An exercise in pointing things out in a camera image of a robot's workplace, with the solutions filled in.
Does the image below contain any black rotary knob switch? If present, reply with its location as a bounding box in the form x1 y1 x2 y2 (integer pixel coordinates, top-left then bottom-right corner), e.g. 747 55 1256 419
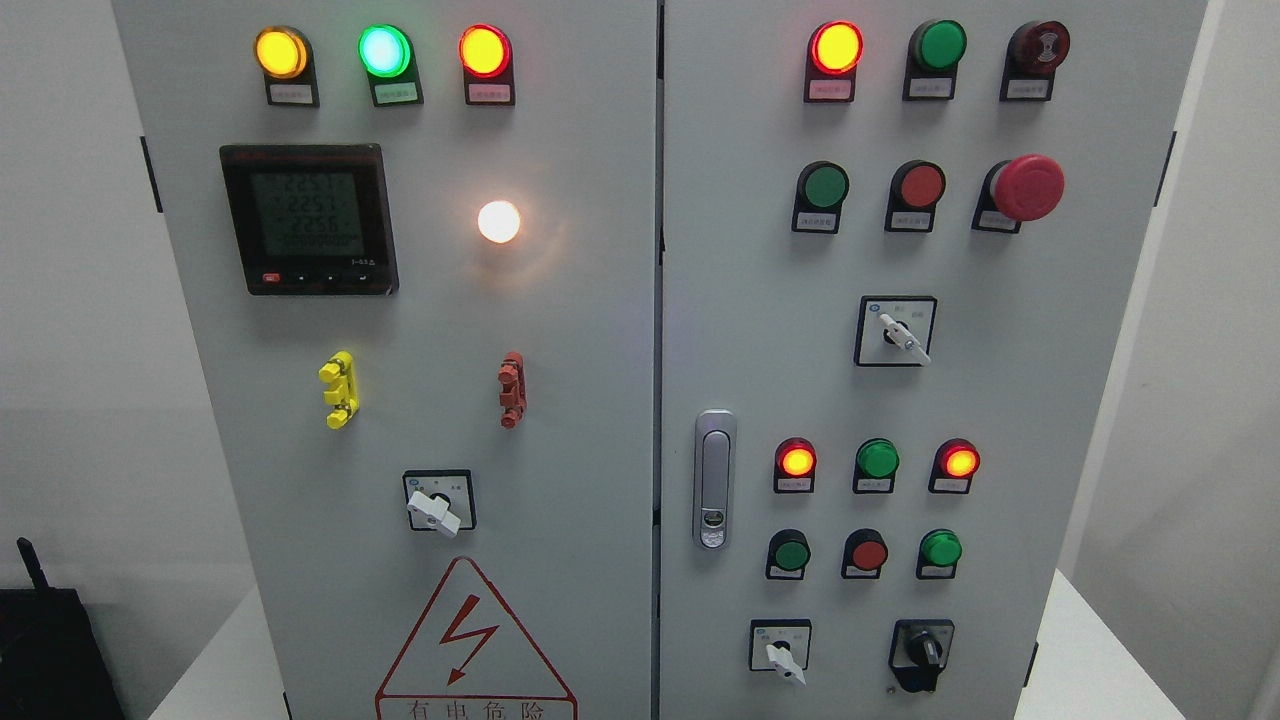
888 619 955 693

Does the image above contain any red terminal connector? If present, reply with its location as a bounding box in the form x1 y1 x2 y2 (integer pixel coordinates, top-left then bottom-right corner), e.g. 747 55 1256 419
497 351 527 429

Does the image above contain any grey electrical control cabinet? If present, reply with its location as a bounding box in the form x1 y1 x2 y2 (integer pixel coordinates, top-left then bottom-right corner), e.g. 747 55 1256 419
113 1 1207 719

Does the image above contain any red lit light lower left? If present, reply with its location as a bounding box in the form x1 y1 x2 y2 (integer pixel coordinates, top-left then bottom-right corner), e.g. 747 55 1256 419
773 437 817 495

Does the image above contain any red lit light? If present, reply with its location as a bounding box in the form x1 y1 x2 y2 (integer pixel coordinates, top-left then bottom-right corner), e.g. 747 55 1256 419
773 437 817 495
804 19 865 104

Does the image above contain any white glowing indicator light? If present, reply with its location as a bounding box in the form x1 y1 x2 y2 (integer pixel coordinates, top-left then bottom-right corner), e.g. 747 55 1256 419
476 200 522 245

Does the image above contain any green push button lower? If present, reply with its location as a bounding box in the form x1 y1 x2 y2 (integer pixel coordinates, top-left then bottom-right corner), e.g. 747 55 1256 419
765 528 812 580

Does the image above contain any green push button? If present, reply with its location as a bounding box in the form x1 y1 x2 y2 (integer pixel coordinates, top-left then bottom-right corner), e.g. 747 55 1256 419
765 528 812 580
791 161 850 234

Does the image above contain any green push button upper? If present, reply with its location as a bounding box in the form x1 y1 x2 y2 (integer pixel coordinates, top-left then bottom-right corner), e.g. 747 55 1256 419
791 161 850 234

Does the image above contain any green indicator light lower middle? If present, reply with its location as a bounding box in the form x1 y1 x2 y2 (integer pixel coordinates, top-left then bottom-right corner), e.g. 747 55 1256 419
852 438 900 495

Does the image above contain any red push button lower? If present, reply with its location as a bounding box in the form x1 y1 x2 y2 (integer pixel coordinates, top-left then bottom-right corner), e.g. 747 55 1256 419
840 528 888 579

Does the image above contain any red push button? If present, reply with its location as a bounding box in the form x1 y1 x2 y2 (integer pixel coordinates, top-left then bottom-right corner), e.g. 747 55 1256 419
884 160 947 233
840 528 888 579

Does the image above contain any yellow terminal connector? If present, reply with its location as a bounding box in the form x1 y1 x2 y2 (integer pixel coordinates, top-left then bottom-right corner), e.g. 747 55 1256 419
317 350 360 430

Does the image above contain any red push button upper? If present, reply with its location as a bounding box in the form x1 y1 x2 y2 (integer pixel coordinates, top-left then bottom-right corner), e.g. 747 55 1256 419
884 160 947 233

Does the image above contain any red indicator light lower right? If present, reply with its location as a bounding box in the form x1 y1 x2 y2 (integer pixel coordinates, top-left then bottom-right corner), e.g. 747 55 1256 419
929 438 980 495

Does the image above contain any red-rimmed lit indicator light left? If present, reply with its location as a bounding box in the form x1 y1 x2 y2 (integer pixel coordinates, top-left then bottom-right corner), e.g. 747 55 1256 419
458 24 515 106

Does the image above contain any red lightning warning sticker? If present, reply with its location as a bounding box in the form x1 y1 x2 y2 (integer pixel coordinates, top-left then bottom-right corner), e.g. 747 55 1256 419
375 557 579 719

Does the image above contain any green indicator button lower right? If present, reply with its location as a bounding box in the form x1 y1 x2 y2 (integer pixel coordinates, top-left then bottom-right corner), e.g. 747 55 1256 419
915 528 964 580

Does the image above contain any black digital power meter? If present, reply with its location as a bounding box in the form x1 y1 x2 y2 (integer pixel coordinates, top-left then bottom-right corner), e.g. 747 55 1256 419
219 143 399 296

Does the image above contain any red lit light top right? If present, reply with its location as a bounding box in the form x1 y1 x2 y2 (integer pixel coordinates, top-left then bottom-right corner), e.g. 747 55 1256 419
804 19 865 104

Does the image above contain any green lit indicator light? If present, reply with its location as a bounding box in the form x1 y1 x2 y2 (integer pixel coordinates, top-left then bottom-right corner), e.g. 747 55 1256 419
357 24 424 108

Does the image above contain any red emergency stop mushroom button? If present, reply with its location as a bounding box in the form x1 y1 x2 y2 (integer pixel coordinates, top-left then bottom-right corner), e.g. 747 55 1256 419
972 154 1065 234

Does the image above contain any green indicator light top right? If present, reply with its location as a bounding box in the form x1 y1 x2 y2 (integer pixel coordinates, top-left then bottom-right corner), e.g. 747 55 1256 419
902 19 968 102

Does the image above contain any yellow indicator light top left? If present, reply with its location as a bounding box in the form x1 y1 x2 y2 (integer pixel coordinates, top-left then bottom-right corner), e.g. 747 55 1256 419
253 26 319 108

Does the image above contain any dark red buzzer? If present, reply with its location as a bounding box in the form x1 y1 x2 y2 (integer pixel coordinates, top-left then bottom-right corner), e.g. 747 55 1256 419
1000 20 1071 102

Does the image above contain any black box with antenna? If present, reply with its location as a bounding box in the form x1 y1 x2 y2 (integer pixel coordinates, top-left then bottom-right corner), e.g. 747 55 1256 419
1 537 125 719

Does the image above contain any silver door latch handle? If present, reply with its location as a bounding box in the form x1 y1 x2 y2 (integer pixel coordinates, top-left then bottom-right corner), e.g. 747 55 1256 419
692 409 737 550

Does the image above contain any white selector switch left door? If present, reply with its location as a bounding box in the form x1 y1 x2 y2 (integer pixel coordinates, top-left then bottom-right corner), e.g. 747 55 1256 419
402 469 477 538

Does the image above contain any white selector switch upper right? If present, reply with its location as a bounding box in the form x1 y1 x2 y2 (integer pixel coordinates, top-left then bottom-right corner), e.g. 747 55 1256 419
854 295 940 366

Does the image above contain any white selector switch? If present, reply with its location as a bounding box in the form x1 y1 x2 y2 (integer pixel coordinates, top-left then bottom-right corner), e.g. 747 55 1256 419
748 619 813 687
854 295 940 366

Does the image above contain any white selector switch bottom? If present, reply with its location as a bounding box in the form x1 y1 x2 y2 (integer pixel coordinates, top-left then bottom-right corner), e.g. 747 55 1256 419
748 619 813 687

